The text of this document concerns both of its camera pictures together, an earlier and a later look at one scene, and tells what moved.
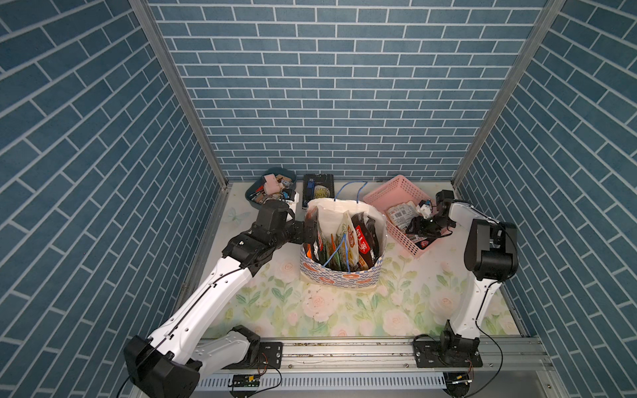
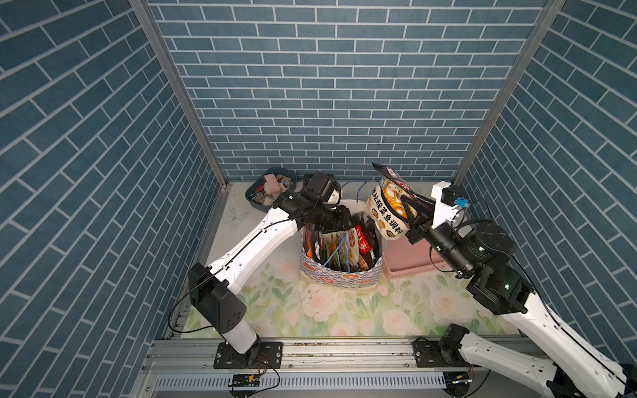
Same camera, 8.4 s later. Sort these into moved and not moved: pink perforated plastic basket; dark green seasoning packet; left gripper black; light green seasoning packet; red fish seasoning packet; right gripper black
Moved: pink perforated plastic basket; left gripper black
Not moved: right gripper black; light green seasoning packet; dark green seasoning packet; red fish seasoning packet
